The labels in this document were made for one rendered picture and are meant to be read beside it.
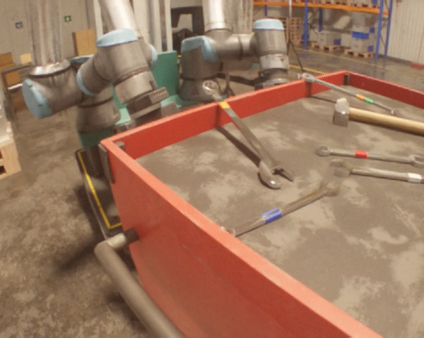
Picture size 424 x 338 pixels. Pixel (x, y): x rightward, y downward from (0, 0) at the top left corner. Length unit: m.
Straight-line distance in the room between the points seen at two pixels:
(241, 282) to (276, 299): 0.04
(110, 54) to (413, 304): 0.63
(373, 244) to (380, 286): 0.05
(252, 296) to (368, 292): 0.10
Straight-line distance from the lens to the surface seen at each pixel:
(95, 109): 1.07
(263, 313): 0.23
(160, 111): 0.64
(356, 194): 0.36
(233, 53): 0.93
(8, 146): 2.73
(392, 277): 0.28
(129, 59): 0.62
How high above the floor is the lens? 1.10
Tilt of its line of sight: 31 degrees down
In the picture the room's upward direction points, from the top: 2 degrees counter-clockwise
